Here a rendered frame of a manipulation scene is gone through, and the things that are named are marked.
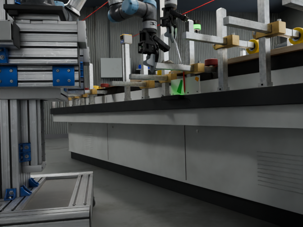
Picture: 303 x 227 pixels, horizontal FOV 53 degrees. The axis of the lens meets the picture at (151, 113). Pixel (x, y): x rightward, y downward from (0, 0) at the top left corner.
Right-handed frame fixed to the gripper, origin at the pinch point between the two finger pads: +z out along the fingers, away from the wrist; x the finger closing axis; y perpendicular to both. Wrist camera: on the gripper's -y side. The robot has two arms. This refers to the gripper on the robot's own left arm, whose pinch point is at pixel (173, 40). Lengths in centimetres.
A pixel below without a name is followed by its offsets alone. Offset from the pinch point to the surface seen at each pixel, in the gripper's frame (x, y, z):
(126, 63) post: -31, 62, 4
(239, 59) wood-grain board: -14.1, -33.8, 12.4
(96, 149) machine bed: -90, 160, 87
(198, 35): 25.0, -28.7, 5.9
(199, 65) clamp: -1.4, -15.9, 16.0
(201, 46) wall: -643, 306, -134
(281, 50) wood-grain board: -5, -58, 12
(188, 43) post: -3.8, -7.8, 2.1
